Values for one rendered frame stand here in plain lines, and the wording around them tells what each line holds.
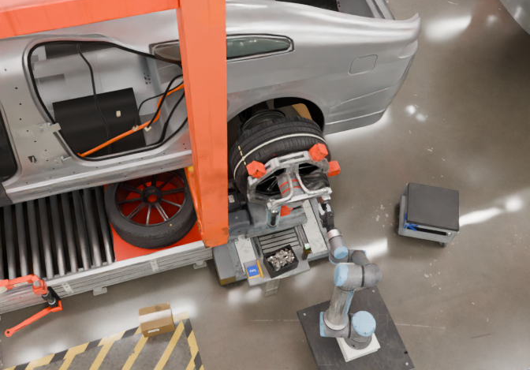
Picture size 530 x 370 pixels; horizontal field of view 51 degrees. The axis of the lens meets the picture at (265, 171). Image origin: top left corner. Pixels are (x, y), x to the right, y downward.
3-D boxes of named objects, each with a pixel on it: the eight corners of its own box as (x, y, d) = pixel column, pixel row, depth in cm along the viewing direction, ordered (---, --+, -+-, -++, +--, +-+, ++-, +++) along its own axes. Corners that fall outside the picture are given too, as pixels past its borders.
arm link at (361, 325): (372, 343, 352) (378, 334, 338) (345, 341, 353) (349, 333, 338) (371, 319, 361) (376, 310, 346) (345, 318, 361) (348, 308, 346)
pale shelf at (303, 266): (301, 248, 391) (302, 246, 388) (310, 270, 383) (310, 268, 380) (243, 263, 383) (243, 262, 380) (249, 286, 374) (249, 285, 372)
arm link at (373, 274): (387, 269, 297) (365, 246, 365) (363, 267, 297) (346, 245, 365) (386, 290, 298) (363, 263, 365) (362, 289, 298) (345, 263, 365)
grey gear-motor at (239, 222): (235, 195, 448) (236, 173, 418) (250, 241, 428) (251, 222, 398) (214, 200, 445) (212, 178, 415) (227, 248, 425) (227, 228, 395)
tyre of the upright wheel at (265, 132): (292, 172, 423) (337, 117, 376) (301, 199, 412) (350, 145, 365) (213, 172, 388) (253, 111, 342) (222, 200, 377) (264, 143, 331)
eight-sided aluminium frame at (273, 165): (319, 186, 399) (330, 144, 352) (322, 194, 396) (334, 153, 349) (245, 204, 388) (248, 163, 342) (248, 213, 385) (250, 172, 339)
